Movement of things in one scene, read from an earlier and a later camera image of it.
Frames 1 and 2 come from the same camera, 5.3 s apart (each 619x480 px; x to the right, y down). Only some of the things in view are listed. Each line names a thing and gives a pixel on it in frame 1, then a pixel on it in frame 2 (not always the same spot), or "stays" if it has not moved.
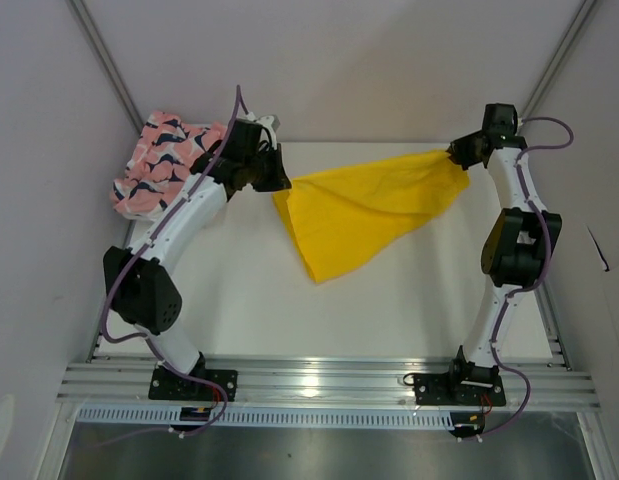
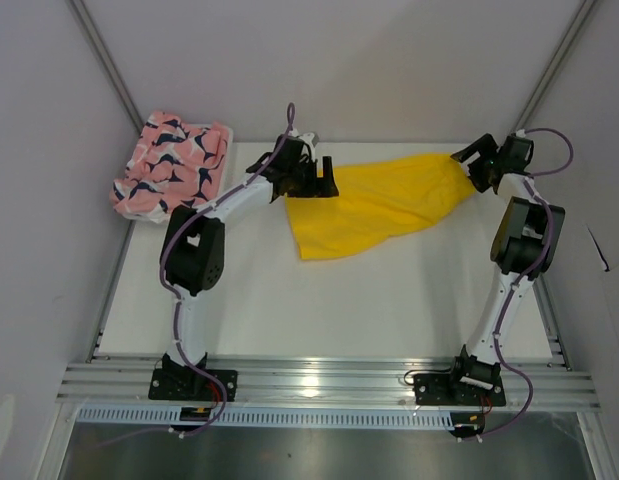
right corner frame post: [574, 29] stays
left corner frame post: [106, 61] stays
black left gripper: [278, 181] → [318, 187]
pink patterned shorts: [162, 159] stays
